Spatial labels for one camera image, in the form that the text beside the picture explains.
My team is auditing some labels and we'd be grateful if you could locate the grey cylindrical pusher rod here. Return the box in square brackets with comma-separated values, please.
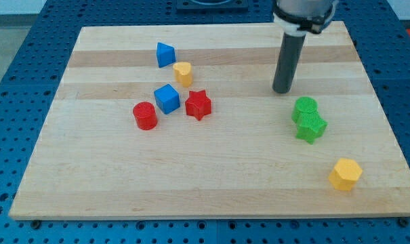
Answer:
[272, 33, 306, 94]

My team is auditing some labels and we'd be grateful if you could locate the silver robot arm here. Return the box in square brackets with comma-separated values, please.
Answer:
[272, 0, 339, 94]

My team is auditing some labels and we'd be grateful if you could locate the yellow hexagon block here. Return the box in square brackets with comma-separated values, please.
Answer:
[328, 158, 363, 191]

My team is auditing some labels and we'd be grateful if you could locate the green cylinder block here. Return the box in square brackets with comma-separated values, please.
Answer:
[291, 96, 318, 123]

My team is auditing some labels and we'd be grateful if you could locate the green star block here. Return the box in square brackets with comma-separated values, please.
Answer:
[295, 112, 328, 144]

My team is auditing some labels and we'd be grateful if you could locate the red star block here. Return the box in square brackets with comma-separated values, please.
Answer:
[185, 89, 211, 121]

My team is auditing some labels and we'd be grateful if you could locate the yellow heart block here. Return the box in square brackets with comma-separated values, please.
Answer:
[173, 62, 193, 87]

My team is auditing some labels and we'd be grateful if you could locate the blue triangle block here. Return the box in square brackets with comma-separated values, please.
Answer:
[156, 42, 176, 68]

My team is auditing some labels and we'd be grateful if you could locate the blue cube block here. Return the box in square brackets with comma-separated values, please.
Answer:
[154, 84, 180, 115]

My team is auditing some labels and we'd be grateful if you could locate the wooden board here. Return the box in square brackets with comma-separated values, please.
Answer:
[9, 21, 410, 220]

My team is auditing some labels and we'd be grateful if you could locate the red cylinder block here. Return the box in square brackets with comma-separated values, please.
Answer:
[133, 102, 158, 130]

